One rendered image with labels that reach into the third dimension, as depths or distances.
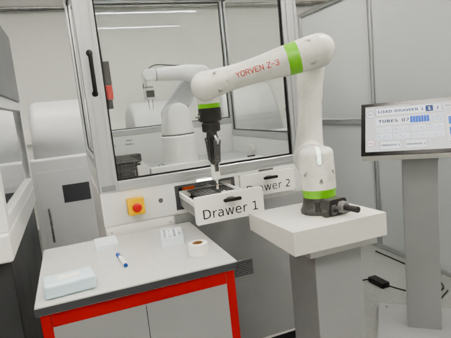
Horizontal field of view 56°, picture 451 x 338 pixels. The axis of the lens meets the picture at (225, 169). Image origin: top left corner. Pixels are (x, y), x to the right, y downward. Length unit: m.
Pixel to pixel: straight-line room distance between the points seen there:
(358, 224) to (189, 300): 0.62
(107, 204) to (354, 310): 1.08
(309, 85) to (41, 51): 3.81
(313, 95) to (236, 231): 0.76
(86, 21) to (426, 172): 1.67
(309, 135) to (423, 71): 1.53
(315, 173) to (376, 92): 1.97
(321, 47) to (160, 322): 1.06
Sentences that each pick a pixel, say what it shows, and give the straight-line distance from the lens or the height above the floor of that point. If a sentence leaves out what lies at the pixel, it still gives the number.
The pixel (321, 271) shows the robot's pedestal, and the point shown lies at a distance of 1.60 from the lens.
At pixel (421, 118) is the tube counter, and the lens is 2.23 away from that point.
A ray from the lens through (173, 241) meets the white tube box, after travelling 1.65.
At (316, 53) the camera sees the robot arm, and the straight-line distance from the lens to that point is 1.57.
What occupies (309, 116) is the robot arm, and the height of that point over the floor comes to 1.19.
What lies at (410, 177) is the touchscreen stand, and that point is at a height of 0.83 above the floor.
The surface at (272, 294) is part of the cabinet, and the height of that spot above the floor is 0.29.
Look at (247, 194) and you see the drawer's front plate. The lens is 1.70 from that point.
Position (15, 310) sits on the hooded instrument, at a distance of 1.83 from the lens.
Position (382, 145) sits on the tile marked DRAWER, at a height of 1.00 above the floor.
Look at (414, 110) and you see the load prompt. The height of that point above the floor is 1.15.
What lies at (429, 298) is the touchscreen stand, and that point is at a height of 0.21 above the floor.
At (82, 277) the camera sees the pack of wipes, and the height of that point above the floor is 0.80.
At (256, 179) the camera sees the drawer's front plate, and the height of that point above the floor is 0.90.
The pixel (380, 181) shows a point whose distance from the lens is 3.54.
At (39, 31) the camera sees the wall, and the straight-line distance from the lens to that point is 5.15.
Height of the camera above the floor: 1.27
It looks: 9 degrees down
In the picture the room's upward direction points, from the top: 6 degrees counter-clockwise
